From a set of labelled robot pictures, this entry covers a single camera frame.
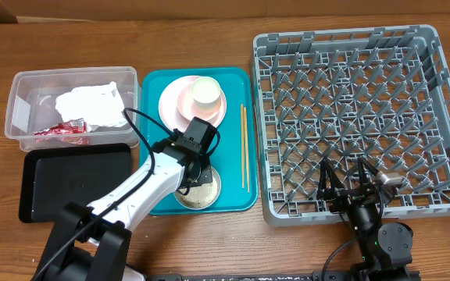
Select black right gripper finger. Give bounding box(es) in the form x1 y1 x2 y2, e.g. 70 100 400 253
357 157 379 188
318 158 342 190

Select white rice pile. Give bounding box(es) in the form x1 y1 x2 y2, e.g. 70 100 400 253
176 183 220 209

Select grey bowl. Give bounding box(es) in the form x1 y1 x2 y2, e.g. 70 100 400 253
174 167 221 211

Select bamboo chopstick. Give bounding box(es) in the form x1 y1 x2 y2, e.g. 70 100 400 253
240 104 245 189
243 106 251 193

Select white napkin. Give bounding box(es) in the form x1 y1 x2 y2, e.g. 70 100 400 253
55 81 127 127

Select red snack wrapper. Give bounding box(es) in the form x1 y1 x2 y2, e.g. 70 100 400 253
34 119 91 145

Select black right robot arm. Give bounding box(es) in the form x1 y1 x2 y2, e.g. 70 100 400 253
316 157 420 280

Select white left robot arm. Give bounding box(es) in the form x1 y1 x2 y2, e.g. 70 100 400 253
34 132 215 280

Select grey dishwasher rack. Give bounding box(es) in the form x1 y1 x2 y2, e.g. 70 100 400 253
252 25 450 226

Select teal serving tray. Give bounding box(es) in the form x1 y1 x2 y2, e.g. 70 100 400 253
140 67 259 213

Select pink bowl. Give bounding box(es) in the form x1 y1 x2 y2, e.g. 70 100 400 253
177 84 221 121

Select white round plate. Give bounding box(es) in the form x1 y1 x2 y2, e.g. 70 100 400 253
159 76 227 132

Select cream cup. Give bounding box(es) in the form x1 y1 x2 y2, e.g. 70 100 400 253
191 76 221 110

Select clear plastic bin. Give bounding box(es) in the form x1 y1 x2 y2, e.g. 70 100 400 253
5 66 141 151

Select black flat tray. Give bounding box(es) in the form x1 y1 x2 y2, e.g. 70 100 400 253
19 143 131 223

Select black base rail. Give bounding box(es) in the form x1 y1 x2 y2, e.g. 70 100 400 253
146 271 421 281

